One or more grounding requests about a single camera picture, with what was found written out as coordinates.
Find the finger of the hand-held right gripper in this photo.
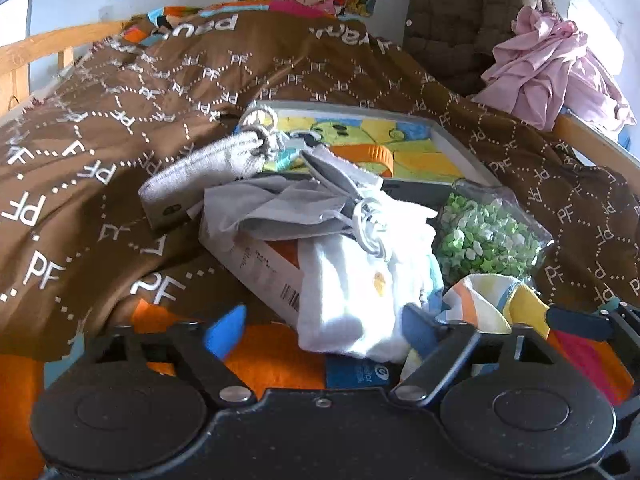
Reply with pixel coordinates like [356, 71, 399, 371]
[546, 301, 640, 342]

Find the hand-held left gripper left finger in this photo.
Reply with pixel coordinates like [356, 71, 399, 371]
[87, 304, 257, 409]

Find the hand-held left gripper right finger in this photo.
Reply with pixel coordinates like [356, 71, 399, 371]
[391, 302, 567, 409]

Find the blue lanyard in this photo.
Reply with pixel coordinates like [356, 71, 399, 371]
[325, 352, 401, 391]

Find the white cloth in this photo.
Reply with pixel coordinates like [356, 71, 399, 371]
[297, 200, 441, 361]

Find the bag of green beads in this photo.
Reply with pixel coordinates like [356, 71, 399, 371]
[432, 180, 553, 291]

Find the grey face mask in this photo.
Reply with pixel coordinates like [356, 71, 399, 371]
[202, 180, 351, 256]

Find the grey drawstring bag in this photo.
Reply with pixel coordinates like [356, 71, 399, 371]
[139, 102, 288, 233]

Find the grey tray with colourful print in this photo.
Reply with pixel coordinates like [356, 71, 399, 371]
[240, 100, 501, 206]

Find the grey cloth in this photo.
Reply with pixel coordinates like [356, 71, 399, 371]
[300, 150, 436, 226]

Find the orange bedsheet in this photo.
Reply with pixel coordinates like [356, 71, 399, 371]
[0, 300, 633, 480]

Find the white box with orange label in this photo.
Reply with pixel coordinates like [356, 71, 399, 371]
[199, 225, 307, 322]

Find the orange cloth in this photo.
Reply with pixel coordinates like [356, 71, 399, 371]
[330, 144, 396, 177]

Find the brown printed blanket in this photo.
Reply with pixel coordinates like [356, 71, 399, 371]
[0, 2, 640, 361]

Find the pink cloth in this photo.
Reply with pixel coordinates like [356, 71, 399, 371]
[482, 5, 637, 131]

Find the dark brown quilted jacket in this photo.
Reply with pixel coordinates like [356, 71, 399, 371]
[402, 0, 556, 98]

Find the window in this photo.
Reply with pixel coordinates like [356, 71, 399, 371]
[0, 0, 36, 46]

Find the wooden bed frame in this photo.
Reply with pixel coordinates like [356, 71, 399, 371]
[0, 20, 640, 181]

